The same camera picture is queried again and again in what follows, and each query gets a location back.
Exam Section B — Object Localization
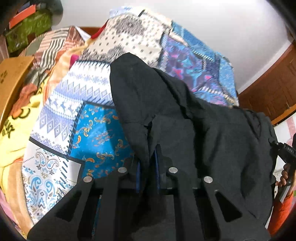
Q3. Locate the colourful patchwork quilt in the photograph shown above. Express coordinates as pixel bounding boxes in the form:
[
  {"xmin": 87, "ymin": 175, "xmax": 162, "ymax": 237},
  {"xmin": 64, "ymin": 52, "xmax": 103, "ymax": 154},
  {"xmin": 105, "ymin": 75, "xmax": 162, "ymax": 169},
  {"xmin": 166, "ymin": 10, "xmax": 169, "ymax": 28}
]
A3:
[{"xmin": 22, "ymin": 8, "xmax": 239, "ymax": 224}]

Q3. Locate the black zip hoodie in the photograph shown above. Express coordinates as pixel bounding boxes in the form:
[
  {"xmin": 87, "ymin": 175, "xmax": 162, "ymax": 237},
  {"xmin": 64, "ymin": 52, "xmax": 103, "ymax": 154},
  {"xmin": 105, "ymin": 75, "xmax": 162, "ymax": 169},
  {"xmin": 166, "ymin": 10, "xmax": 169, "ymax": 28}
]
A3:
[{"xmin": 110, "ymin": 53, "xmax": 277, "ymax": 240}]

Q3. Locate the orange shoe box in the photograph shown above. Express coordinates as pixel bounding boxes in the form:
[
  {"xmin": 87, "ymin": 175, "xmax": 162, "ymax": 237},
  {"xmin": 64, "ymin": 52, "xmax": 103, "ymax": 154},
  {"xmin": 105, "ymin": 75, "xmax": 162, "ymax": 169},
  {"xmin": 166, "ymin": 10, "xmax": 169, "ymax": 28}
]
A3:
[{"xmin": 9, "ymin": 4, "xmax": 36, "ymax": 29}]

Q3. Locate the brown cardboard box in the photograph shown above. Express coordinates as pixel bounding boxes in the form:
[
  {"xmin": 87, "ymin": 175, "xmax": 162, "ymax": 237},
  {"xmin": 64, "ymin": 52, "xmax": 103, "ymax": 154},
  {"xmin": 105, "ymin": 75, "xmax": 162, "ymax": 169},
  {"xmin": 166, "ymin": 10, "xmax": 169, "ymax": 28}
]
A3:
[{"xmin": 0, "ymin": 56, "xmax": 34, "ymax": 128}]

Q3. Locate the yellow cartoon blanket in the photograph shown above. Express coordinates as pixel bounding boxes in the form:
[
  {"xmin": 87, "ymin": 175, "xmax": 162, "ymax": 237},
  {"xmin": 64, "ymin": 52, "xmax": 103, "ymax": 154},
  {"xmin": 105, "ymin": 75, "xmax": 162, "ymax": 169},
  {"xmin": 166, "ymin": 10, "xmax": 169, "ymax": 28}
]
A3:
[{"xmin": 0, "ymin": 46, "xmax": 88, "ymax": 232}]

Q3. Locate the brown wooden door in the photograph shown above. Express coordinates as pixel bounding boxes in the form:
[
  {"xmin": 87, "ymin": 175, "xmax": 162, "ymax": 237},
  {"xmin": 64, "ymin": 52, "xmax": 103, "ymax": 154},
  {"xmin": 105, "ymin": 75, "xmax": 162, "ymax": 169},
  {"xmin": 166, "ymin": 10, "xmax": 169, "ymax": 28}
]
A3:
[{"xmin": 238, "ymin": 42, "xmax": 295, "ymax": 123}]

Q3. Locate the green patterned storage bag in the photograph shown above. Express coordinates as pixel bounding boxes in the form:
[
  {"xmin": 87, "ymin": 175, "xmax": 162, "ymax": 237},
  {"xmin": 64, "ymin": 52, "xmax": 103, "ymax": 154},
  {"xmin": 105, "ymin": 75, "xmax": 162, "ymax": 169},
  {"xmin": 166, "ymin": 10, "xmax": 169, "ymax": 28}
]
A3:
[{"xmin": 4, "ymin": 9, "xmax": 52, "ymax": 53}]

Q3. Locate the striped folded blanket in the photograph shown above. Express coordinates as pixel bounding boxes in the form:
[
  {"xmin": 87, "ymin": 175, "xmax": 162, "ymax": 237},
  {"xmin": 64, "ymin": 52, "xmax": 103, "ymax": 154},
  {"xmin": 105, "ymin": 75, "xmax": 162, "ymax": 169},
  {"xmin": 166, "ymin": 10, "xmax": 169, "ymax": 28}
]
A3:
[{"xmin": 20, "ymin": 26, "xmax": 85, "ymax": 87}]

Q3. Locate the person's right hand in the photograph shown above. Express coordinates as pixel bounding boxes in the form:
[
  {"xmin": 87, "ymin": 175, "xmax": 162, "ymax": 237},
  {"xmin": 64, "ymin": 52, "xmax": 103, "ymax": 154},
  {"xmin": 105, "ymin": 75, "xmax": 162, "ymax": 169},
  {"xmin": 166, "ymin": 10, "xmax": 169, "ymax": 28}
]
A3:
[{"xmin": 277, "ymin": 164, "xmax": 290, "ymax": 187}]

